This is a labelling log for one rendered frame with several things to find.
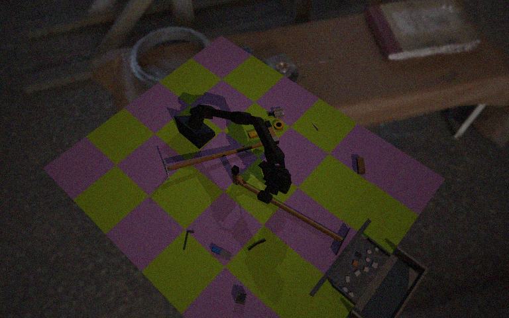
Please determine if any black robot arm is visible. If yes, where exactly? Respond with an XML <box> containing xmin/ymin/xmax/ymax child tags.
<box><xmin>186</xmin><ymin>104</ymin><xmax>292</xmax><ymax>194</ymax></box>

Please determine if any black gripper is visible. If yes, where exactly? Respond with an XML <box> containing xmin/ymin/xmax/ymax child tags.
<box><xmin>257</xmin><ymin>177</ymin><xmax>278</xmax><ymax>204</ymax></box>

